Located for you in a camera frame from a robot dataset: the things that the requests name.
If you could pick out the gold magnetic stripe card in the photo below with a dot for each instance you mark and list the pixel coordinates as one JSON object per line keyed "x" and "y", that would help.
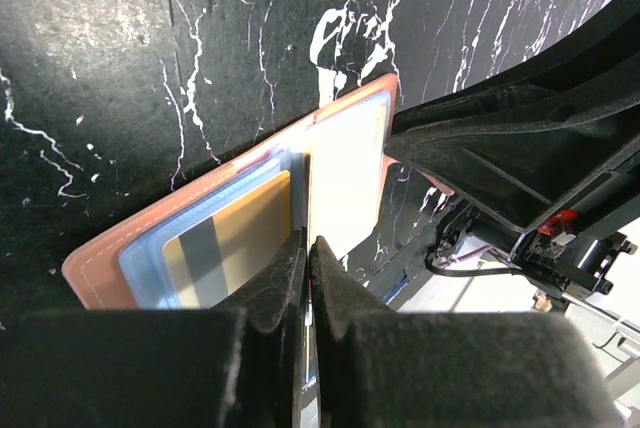
{"x": 213, "y": 258}

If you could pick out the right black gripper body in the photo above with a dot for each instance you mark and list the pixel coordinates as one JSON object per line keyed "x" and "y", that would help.
{"x": 558, "y": 258}

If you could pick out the pink leather card holder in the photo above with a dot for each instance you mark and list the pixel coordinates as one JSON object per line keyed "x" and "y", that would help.
{"x": 124, "y": 268}

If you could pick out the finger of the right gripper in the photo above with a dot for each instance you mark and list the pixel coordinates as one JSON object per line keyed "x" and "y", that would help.
{"x": 522, "y": 154}

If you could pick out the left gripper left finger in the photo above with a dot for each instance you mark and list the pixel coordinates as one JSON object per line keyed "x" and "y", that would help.
{"x": 234, "y": 365}

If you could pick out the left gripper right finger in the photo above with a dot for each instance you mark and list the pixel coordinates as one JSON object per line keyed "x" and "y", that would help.
{"x": 381, "y": 368}

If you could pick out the beige printed card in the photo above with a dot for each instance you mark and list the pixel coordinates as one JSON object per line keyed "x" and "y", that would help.
{"x": 346, "y": 172}

